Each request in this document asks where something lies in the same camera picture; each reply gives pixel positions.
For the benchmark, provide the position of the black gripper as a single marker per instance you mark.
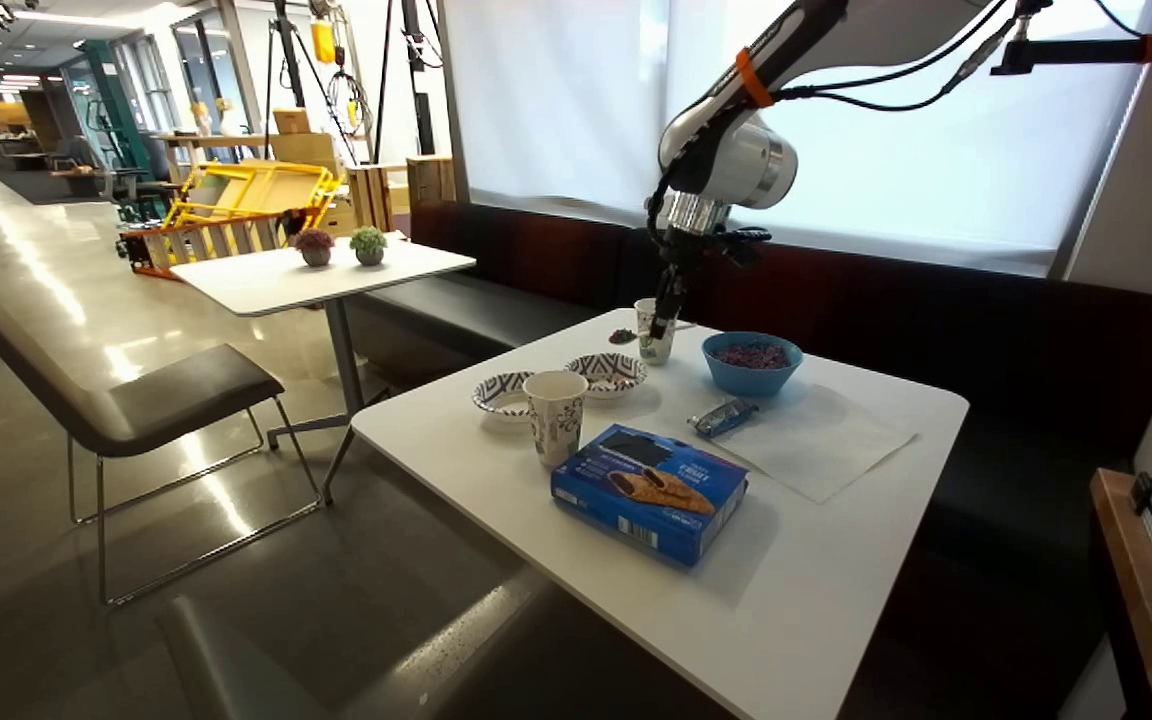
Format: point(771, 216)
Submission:
point(680, 248)

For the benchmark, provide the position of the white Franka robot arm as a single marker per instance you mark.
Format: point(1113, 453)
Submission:
point(748, 162)

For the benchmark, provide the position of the small patterned saucer bowl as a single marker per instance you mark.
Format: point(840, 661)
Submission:
point(497, 395)
point(604, 375)

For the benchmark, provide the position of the blue bowl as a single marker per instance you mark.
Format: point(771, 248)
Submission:
point(744, 383)

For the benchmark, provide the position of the black white patterned cup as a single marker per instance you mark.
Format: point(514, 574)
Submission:
point(654, 351)
point(558, 420)

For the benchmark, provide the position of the colourful beads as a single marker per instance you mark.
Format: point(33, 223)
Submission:
point(754, 354)

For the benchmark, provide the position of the blue cardboard box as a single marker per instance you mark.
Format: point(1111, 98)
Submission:
point(650, 501)

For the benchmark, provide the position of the white paper sheet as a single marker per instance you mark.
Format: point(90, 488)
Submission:
point(822, 444)

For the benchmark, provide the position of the green potted plant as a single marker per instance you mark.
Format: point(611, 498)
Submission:
point(371, 245)

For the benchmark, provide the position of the dark bench sofa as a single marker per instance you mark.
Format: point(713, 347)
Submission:
point(1001, 347)

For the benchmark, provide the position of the red potted plant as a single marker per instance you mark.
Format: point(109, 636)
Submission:
point(314, 248)

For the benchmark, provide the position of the white side table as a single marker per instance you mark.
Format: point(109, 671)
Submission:
point(297, 280)

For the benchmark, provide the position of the black tripod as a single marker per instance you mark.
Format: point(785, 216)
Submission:
point(288, 54)

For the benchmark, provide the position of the wooden slatted pallet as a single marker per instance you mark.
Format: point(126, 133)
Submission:
point(200, 245)

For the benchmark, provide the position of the dark glossy seat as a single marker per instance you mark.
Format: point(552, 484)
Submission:
point(337, 666)

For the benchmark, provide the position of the dark metal-legged chair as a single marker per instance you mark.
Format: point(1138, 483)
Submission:
point(136, 395)

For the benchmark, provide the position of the wooden shelf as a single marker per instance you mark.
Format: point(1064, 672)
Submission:
point(1141, 626)

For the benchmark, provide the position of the teal metal rack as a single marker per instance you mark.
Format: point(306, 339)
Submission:
point(121, 125)

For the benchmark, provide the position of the yellow metal frame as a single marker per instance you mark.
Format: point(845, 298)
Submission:
point(251, 195)

